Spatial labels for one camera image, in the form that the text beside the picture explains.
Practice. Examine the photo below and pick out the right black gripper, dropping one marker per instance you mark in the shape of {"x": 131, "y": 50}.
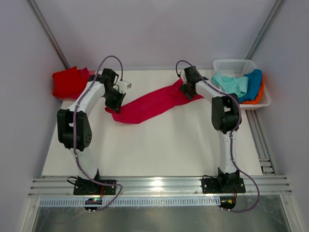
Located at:
{"x": 184, "y": 88}

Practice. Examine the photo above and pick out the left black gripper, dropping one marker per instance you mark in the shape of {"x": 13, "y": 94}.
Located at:
{"x": 117, "y": 105}

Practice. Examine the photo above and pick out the magenta t shirt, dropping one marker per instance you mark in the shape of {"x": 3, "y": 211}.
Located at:
{"x": 152, "y": 104}

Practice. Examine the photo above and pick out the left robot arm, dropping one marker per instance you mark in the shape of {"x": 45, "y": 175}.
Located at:
{"x": 74, "y": 130}

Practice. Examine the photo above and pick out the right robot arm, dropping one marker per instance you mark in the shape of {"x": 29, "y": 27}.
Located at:
{"x": 225, "y": 118}

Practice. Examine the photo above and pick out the red folded t shirt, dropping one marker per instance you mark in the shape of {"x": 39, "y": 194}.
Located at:
{"x": 68, "y": 84}

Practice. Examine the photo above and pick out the mint green t shirt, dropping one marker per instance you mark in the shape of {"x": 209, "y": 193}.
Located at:
{"x": 237, "y": 85}

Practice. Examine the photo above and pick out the white plastic basket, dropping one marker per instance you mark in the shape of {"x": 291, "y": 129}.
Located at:
{"x": 238, "y": 68}

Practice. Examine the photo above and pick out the blue t shirt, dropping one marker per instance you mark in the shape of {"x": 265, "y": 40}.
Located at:
{"x": 254, "y": 83}

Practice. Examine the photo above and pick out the orange t shirt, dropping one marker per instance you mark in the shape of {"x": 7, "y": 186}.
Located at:
{"x": 259, "y": 97}

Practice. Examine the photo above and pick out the left controller board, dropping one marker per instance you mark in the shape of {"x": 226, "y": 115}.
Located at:
{"x": 92, "y": 204}

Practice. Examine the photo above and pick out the controller board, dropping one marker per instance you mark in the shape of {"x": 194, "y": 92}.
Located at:
{"x": 92, "y": 204}
{"x": 227, "y": 203}

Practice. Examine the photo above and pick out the right controller board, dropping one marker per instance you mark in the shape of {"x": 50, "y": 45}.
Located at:
{"x": 227, "y": 203}

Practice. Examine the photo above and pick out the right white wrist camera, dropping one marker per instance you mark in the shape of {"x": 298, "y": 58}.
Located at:
{"x": 182, "y": 76}

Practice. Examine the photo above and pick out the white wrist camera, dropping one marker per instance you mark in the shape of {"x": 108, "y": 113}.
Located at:
{"x": 182, "y": 76}
{"x": 124, "y": 86}

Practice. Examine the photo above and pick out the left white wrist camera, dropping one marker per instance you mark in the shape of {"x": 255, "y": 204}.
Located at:
{"x": 124, "y": 86}

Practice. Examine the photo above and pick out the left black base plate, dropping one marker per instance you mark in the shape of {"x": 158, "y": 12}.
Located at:
{"x": 87, "y": 187}

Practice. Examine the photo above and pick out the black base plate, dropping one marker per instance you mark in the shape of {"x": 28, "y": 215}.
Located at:
{"x": 220, "y": 185}
{"x": 87, "y": 187}

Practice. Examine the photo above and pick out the aluminium mounting rail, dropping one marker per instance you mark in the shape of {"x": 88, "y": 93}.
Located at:
{"x": 52, "y": 186}

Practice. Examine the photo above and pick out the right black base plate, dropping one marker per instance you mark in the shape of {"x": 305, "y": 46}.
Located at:
{"x": 220, "y": 185}

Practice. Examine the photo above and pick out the slotted grey cable duct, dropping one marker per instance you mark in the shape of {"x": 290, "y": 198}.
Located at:
{"x": 134, "y": 201}

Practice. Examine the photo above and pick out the left corner frame post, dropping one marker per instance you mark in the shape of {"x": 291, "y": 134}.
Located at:
{"x": 49, "y": 34}

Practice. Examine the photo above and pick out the corner frame post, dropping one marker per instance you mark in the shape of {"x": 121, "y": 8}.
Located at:
{"x": 266, "y": 26}
{"x": 49, "y": 34}

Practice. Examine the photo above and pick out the right corner frame post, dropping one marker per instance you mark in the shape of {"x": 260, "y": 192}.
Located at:
{"x": 266, "y": 26}

